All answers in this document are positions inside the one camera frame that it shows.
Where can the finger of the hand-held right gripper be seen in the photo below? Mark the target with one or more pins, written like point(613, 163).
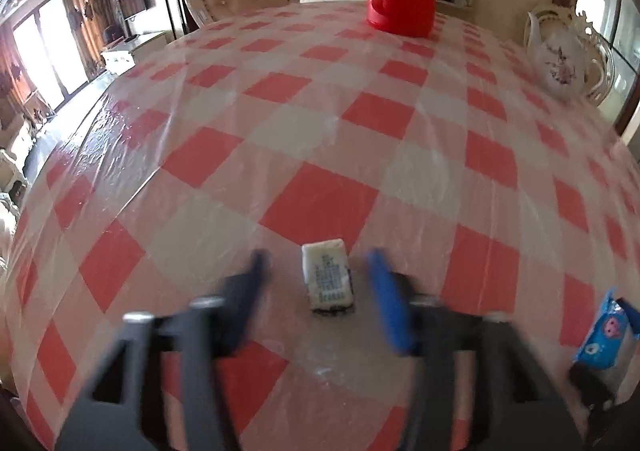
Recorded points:
point(631, 318)
point(595, 391)

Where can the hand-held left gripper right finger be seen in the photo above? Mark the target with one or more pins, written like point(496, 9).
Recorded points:
point(392, 311)

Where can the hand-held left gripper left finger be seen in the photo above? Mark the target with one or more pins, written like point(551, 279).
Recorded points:
point(245, 301)

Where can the blue cartoon snack packet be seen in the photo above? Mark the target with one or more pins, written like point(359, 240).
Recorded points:
point(600, 336)

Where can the small white printed packet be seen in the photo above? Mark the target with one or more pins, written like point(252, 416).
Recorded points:
point(327, 276)

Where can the red checkered tablecloth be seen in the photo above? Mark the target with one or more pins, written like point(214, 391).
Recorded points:
point(320, 156)

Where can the white floral teapot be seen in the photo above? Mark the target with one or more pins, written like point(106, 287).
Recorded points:
point(560, 61)

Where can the cream sofa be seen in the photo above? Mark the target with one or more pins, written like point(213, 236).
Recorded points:
point(10, 171)

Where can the white television cabinet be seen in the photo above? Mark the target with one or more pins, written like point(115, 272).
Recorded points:
point(132, 48)

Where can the glass display cabinet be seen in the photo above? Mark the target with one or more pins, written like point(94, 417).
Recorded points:
point(625, 6)

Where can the brown curtain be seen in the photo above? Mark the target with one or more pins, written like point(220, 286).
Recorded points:
point(10, 66)
point(85, 6)

